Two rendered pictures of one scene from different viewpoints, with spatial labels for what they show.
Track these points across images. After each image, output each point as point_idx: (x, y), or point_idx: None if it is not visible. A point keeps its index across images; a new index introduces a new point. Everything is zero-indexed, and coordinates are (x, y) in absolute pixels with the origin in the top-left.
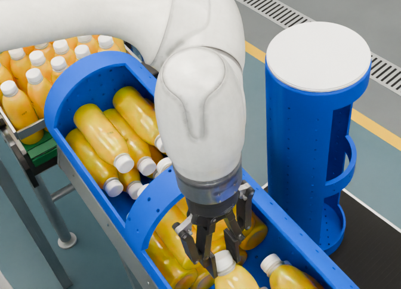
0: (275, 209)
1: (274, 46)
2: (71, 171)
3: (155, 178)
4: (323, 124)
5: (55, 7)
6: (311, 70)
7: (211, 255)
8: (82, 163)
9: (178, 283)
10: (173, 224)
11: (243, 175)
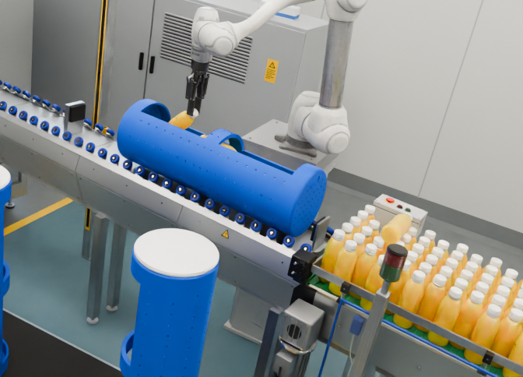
0: (178, 135)
1: (214, 254)
2: None
3: (236, 134)
4: None
5: (255, 12)
6: (179, 239)
7: (196, 96)
8: (283, 167)
9: None
10: (209, 74)
11: (198, 143)
